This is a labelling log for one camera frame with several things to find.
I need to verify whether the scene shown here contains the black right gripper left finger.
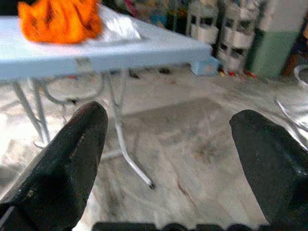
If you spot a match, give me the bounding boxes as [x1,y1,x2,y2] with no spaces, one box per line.
[0,101,108,231]

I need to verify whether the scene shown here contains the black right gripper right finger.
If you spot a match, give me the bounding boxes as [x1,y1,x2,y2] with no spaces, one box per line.
[229,109,308,231]

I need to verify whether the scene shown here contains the orange shirt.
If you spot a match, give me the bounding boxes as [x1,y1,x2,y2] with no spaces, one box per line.
[17,0,103,44]

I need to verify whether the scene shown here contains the red floor toys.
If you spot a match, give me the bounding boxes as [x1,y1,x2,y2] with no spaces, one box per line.
[218,68,257,79]

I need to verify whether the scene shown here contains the green cabinet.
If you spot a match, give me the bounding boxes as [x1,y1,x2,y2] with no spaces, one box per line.
[251,30,300,78]

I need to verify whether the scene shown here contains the light blue plastic box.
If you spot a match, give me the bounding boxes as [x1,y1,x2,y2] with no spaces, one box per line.
[191,59,221,77]

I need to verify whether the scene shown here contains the light blue folding table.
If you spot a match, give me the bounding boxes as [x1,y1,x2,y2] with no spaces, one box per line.
[0,4,213,191]

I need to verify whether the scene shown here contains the white stacked storage bins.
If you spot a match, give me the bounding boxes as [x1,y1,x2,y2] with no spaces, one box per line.
[186,0,219,46]
[217,0,257,71]

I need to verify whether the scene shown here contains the white crumpled cloth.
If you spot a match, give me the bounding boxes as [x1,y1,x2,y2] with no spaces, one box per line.
[97,6,143,43]

